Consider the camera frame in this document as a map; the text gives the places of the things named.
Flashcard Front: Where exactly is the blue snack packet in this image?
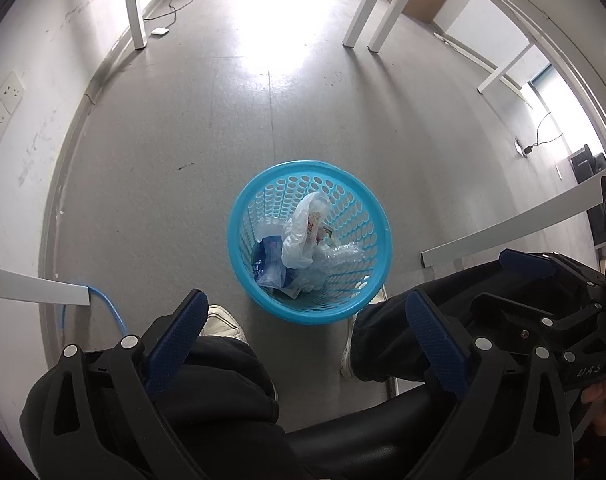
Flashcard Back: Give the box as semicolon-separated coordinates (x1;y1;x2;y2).
252;235;296;288

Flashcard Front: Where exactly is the white plastic bag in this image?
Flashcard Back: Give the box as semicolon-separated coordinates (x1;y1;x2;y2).
281;192;334;270

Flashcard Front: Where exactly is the clear plastic wrap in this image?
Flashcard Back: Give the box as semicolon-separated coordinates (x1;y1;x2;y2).
308;240;374;292

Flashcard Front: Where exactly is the blue cable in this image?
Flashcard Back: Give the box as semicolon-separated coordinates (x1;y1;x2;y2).
58;285;131;342

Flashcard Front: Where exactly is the white shoe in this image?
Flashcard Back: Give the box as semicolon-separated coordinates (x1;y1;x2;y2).
339;287;389;380
201;304;249;343

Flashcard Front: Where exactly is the person's left leg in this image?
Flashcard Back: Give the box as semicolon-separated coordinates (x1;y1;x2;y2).
20;335;286;480

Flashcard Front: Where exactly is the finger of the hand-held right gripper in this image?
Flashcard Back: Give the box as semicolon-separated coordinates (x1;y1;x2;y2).
470;290;606;357
499;248;606;292

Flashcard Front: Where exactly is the black cable with plug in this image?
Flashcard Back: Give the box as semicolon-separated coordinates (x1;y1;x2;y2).
514;110;564;157

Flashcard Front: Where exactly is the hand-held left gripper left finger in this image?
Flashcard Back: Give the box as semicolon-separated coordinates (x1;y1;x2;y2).
20;288;209;480

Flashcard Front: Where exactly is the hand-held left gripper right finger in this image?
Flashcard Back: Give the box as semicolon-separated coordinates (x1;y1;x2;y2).
405;292;576;480

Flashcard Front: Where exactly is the person's right hand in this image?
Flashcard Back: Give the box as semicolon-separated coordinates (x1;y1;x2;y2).
580;377;606;438

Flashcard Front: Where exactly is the blue plastic basket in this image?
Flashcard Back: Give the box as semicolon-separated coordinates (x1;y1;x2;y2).
228;160;393;326

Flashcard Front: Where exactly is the black background chair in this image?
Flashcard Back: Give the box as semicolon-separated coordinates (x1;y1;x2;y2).
570;144;606;184

